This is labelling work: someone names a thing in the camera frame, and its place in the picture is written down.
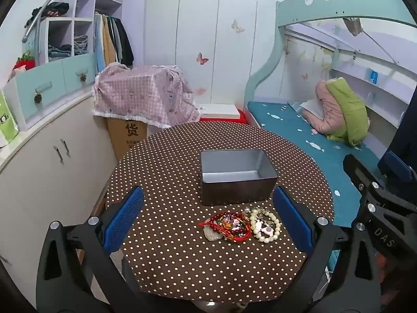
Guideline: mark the pale butterfly sticker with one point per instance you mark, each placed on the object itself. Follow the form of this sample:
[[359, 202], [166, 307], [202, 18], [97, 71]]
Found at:
[[237, 26]]

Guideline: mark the row of hanging clothes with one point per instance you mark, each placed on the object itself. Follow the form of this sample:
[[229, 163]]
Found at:
[[112, 42]]

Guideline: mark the teal bed sheet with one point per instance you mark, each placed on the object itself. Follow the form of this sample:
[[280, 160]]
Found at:
[[293, 137]]

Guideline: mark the dark bundled clothes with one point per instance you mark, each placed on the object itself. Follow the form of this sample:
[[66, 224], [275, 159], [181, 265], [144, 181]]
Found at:
[[53, 8]]

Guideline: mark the brown polka dot tablecloth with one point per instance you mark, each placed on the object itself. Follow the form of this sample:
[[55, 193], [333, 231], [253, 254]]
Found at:
[[169, 254]]

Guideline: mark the pale stone pendant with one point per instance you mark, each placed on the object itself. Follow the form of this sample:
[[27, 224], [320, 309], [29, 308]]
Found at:
[[211, 233]]

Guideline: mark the white panelled wardrobe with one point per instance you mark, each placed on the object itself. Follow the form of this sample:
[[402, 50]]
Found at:
[[202, 32]]

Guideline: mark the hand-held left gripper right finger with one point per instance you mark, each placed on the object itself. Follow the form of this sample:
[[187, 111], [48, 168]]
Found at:
[[291, 218]]

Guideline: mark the pink padded jacket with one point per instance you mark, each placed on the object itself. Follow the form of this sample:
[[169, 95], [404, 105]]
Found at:
[[327, 111]]

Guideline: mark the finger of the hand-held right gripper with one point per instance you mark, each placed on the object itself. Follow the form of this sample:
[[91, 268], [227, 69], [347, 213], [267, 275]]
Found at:
[[384, 221], [395, 169]]

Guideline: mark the grey metal tin box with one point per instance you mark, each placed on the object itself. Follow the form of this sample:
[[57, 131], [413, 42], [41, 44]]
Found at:
[[234, 189]]

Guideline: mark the blue wall tag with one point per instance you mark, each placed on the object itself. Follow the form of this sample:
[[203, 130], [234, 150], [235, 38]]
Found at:
[[373, 76]]

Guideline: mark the teal bunk bed frame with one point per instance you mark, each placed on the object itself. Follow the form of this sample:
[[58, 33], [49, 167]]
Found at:
[[325, 3]]

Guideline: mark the brown cardboard box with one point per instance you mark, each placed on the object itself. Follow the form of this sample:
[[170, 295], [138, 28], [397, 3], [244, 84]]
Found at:
[[125, 137]]

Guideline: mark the teal drawer unit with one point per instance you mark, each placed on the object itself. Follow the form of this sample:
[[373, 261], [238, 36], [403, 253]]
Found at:
[[49, 88]]

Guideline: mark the green padded jacket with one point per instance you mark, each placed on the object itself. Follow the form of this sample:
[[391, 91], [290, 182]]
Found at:
[[350, 114]]

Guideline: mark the curved metal rail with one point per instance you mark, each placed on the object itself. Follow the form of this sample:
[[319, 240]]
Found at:
[[42, 9]]

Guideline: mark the white cubby shelf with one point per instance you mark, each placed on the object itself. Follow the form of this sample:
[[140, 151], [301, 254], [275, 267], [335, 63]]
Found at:
[[83, 6]]

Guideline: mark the white low cabinet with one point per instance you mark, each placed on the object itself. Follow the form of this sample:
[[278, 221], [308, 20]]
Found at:
[[42, 176]]

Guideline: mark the green paper bag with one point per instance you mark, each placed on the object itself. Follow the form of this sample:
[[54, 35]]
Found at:
[[6, 120]]

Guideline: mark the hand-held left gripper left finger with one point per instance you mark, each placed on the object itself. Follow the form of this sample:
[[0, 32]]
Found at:
[[127, 215]]

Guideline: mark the white paper sheet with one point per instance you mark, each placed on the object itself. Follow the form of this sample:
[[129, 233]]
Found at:
[[311, 107]]

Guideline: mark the red strawberry plush toy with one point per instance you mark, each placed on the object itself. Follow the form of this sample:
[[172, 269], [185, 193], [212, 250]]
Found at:
[[25, 61]]

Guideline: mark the white flat box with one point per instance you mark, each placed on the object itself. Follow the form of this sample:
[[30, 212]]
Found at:
[[220, 110]]

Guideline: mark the pink checked frilled cloth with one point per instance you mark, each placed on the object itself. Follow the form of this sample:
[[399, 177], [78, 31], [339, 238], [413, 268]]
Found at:
[[140, 91]]

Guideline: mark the pink butterfly sticker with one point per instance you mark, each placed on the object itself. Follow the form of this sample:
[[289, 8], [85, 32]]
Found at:
[[202, 58]]

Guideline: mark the folded blue jeans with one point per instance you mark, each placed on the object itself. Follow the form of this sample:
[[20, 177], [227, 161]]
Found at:
[[65, 49]]

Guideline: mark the white box on red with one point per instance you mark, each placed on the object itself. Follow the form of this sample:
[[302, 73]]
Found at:
[[242, 117]]

